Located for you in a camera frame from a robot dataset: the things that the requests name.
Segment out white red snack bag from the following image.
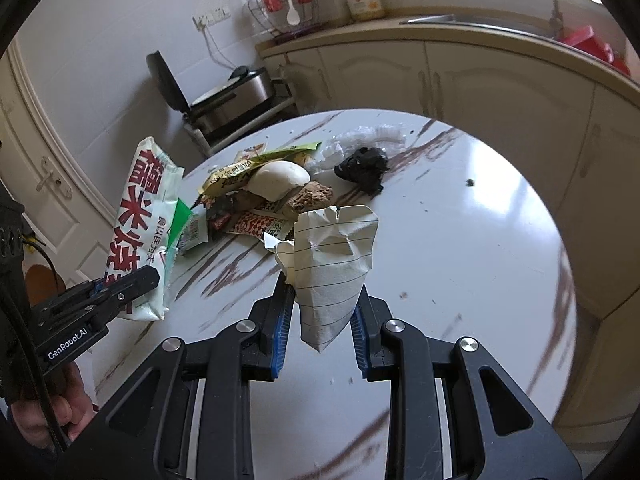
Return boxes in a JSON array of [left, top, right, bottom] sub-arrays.
[[104, 136, 183, 321]]

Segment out silver barcode packet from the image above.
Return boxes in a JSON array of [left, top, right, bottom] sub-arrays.
[[177, 205, 209, 254]]

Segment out black glossy snack bag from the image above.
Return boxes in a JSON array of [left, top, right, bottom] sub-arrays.
[[206, 190, 266, 231]]

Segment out red white checkered sachet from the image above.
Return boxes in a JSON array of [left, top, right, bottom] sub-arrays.
[[224, 211, 294, 240]]

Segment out yellow gold snack bag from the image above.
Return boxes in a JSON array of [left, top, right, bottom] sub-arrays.
[[198, 159, 265, 198]]

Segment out white steamed bun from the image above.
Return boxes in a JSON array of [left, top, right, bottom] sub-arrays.
[[245, 160, 310, 202]]

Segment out lined paper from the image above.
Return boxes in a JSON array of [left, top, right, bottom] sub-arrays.
[[274, 205, 378, 352]]

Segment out brown food lump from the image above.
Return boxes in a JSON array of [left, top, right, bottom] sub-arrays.
[[284, 181, 334, 214]]

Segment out black plastic bag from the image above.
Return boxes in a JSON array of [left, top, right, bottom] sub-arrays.
[[333, 148, 388, 197]]

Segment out person's left hand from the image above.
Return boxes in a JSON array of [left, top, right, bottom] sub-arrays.
[[8, 358, 100, 451]]

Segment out grey metal shelf rack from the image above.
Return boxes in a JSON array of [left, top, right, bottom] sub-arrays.
[[183, 77, 298, 158]]

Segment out black silver rice cooker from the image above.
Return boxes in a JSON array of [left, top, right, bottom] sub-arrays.
[[145, 51, 274, 122]]

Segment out green snack wrapper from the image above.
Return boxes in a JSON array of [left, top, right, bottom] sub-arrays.
[[250, 142, 321, 162]]

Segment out clear crinkled plastic wrap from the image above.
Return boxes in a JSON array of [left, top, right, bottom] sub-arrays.
[[304, 125, 406, 174]]

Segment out cream base cabinets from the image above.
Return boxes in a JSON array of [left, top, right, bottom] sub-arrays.
[[258, 22, 639, 445]]

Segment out white rice spoon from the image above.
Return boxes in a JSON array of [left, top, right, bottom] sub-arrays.
[[286, 0, 300, 27]]

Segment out glass jar with label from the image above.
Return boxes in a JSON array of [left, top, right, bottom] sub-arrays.
[[347, 0, 386, 22]]

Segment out red plastic basin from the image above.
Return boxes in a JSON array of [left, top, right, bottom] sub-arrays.
[[561, 25, 631, 77]]

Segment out stainless steel sink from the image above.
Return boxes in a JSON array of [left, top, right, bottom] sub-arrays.
[[400, 14, 555, 39]]

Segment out black cable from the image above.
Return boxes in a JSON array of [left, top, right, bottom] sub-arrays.
[[24, 234, 72, 456]]

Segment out wall power socket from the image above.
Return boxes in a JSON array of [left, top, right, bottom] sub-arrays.
[[192, 6, 231, 29]]

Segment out wire utensil rack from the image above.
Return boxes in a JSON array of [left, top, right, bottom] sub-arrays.
[[247, 0, 322, 44]]

